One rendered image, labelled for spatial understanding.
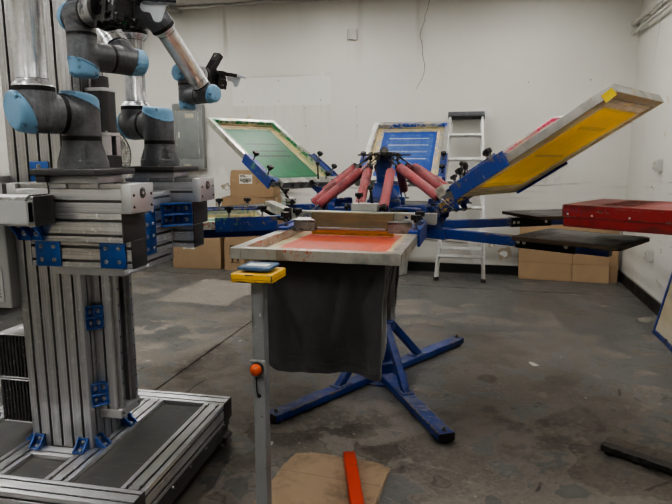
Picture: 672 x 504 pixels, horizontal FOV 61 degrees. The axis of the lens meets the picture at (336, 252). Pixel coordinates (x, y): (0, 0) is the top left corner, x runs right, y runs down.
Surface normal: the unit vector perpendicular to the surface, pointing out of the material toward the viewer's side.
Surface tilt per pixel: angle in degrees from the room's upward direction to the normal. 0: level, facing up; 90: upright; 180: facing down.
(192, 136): 90
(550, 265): 75
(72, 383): 90
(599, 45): 90
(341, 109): 90
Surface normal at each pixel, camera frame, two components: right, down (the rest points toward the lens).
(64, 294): -0.19, 0.16
